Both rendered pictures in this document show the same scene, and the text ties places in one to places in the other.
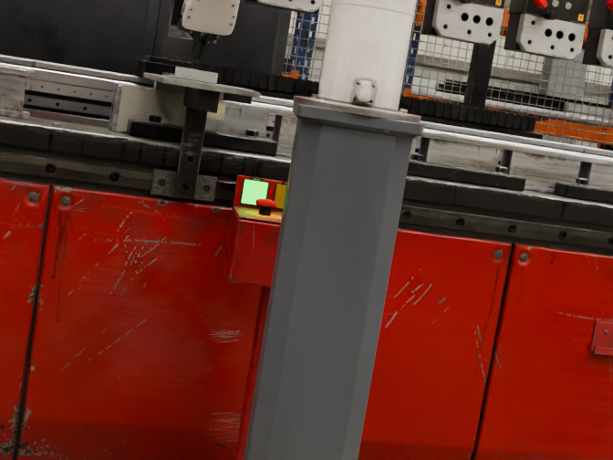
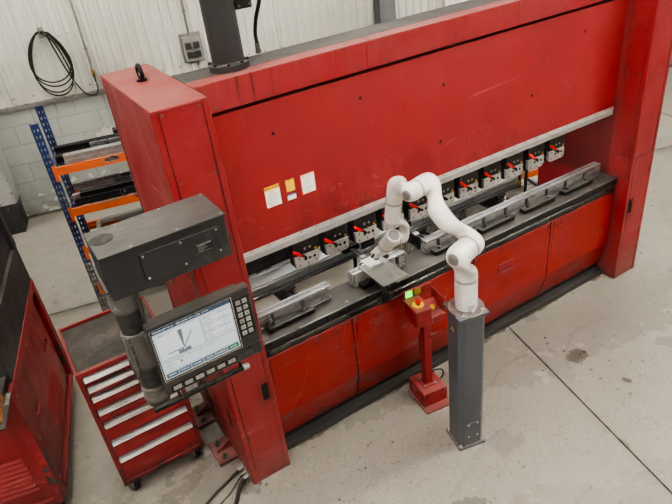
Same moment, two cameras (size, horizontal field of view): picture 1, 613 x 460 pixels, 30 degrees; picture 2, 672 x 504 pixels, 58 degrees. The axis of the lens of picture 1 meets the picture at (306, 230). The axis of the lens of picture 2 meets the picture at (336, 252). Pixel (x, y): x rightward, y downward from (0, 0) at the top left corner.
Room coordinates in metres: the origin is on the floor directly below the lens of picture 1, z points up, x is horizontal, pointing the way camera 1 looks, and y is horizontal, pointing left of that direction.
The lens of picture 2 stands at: (-0.66, 1.07, 3.01)
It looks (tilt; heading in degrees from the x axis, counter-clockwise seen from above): 32 degrees down; 349
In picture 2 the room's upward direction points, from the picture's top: 7 degrees counter-clockwise
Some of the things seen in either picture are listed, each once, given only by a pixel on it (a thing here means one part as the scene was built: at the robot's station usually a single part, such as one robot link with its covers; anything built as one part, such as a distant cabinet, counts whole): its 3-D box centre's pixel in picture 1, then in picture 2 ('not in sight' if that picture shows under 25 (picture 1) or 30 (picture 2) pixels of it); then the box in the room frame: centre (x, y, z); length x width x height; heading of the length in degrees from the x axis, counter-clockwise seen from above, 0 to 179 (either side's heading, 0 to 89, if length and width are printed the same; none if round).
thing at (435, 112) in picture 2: not in sight; (448, 115); (2.54, -0.33, 1.74); 3.00 x 0.08 x 0.80; 107
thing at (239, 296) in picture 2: not in sight; (203, 334); (1.46, 1.28, 1.42); 0.45 x 0.12 x 0.36; 108
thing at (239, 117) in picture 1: (206, 120); (376, 267); (2.37, 0.24, 0.92); 0.39 x 0.06 x 0.10; 107
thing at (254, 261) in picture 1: (285, 234); (424, 305); (2.11, 0.04, 0.75); 0.20 x 0.16 x 0.18; 99
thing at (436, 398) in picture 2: not in sight; (430, 390); (2.08, 0.03, 0.06); 0.25 x 0.20 x 0.12; 9
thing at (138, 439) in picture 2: not in sight; (137, 397); (2.24, 1.83, 0.50); 0.50 x 0.50 x 1.00; 17
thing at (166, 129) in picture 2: not in sight; (204, 289); (2.23, 1.27, 1.15); 0.85 x 0.25 x 2.30; 17
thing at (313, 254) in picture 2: not in sight; (303, 249); (2.22, 0.70, 1.26); 0.15 x 0.09 x 0.17; 107
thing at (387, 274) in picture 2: (199, 84); (382, 271); (2.21, 0.25, 1.00); 0.26 x 0.18 x 0.01; 17
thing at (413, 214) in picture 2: not in sight; (415, 203); (2.46, -0.07, 1.26); 0.15 x 0.09 x 0.17; 107
